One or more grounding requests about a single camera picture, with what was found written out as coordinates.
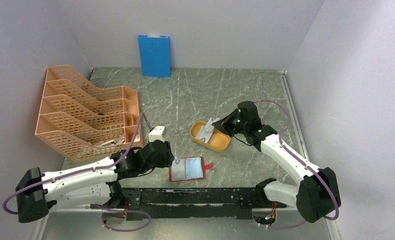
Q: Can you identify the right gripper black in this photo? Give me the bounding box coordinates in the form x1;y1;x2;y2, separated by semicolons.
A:
212;108;248;138

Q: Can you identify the yellow oval tray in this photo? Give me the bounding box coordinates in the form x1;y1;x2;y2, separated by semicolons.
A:
189;120;231;153

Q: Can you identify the red leather card holder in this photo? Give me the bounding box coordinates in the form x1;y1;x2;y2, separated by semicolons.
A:
169;156;214;182

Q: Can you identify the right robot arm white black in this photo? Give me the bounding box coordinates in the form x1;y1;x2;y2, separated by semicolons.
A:
212;101;341;223

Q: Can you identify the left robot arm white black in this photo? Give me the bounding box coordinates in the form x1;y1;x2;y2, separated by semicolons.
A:
15;140;174;223

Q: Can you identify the silver VIP credit card stack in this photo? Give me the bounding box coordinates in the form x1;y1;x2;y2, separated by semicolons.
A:
196;125;214;143

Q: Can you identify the orange mesh file organizer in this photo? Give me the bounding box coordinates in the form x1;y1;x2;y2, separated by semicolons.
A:
35;65;144;163

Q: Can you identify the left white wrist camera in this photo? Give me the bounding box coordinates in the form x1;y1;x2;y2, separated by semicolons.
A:
148;125;167;142

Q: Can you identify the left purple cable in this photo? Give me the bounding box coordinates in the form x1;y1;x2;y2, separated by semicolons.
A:
2;111;154;216

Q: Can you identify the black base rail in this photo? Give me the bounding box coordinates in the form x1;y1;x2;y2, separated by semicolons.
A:
104;187;286;220

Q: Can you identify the aluminium frame rail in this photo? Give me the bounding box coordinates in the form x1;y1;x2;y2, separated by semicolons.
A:
278;70;309;160

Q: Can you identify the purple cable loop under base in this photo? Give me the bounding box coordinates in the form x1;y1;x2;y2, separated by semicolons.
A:
94;203;152;232

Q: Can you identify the blue folder against wall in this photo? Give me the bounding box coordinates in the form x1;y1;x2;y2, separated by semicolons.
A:
137;35;171;78

